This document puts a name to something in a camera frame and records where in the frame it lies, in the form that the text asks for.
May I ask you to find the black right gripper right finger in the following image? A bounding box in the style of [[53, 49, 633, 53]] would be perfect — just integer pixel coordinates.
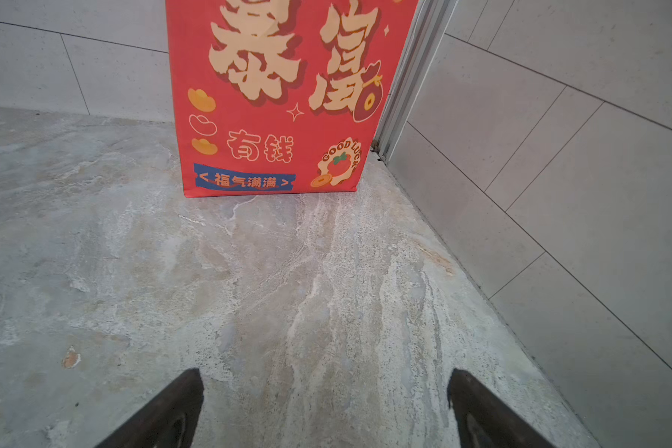
[[447, 369, 554, 448]]

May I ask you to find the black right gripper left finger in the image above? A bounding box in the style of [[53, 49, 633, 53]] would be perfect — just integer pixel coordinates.
[[97, 368, 205, 448]]

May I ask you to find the red paper gift bag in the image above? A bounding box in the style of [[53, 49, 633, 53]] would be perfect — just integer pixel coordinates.
[[165, 0, 417, 198]]

